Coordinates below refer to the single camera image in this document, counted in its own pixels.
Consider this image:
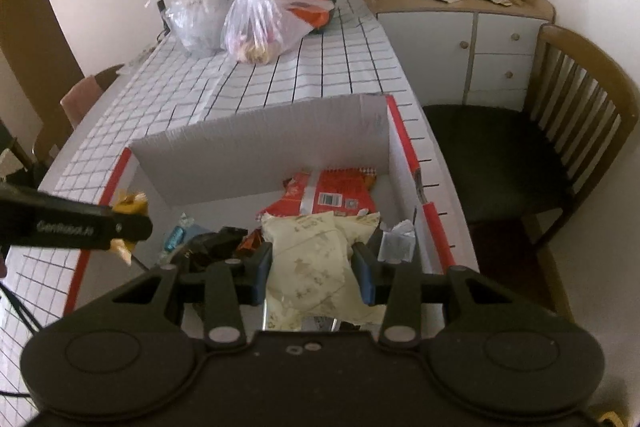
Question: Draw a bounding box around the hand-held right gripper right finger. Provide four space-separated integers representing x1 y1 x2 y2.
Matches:
351 241 517 349

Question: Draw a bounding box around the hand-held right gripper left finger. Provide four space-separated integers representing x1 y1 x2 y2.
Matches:
112 242 274 349

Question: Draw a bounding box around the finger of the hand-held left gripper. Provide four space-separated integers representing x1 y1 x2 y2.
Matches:
0 184 154 253

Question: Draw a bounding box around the silver foil packet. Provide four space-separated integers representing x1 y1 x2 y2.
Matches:
377 220 417 264

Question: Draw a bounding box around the cream snack packet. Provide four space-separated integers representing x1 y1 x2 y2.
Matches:
259 210 389 333

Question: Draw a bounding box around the black snack packet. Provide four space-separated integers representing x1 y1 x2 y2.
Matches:
174 226 249 271

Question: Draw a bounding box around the yellow snack packet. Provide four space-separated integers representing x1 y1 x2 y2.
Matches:
109 190 150 266

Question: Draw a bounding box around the small blue candy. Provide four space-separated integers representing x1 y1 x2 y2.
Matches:
162 212 197 258

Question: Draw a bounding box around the red snack packet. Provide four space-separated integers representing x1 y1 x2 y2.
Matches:
259 166 379 221

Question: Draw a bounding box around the white cardboard box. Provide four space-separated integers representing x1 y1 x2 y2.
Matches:
62 94 481 319

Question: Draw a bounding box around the wooden chair with dark seat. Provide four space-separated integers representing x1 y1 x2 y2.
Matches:
422 24 640 309

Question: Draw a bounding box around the checked white tablecloth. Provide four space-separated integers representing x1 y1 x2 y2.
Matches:
0 0 481 343

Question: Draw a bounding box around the white cabinet with wooden top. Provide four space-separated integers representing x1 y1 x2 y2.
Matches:
349 0 556 110

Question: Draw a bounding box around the large clear plastic bag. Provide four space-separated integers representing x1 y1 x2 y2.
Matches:
144 0 261 56

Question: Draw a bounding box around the pink tinted plastic bag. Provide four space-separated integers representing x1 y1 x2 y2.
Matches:
220 0 335 66

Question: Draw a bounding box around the black cable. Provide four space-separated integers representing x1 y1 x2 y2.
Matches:
0 281 47 399

